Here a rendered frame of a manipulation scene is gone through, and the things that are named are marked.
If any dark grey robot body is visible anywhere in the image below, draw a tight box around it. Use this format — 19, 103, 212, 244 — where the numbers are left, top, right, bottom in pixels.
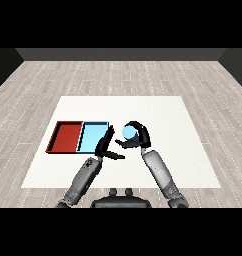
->
90, 187, 153, 209

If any red shallow open box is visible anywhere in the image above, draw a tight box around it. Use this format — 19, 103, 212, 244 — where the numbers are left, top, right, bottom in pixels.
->
45, 120, 84, 155

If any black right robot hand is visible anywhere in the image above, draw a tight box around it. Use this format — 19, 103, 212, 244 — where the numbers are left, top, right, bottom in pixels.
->
114, 120, 152, 155

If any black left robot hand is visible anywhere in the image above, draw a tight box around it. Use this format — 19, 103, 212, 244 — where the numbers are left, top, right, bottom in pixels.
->
94, 124, 126, 161

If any blue can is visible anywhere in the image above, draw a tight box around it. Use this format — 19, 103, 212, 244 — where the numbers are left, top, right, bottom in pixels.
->
121, 125, 140, 144

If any light blue shallow open box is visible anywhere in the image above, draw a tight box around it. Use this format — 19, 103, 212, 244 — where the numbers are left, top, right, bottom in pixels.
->
75, 120, 110, 154

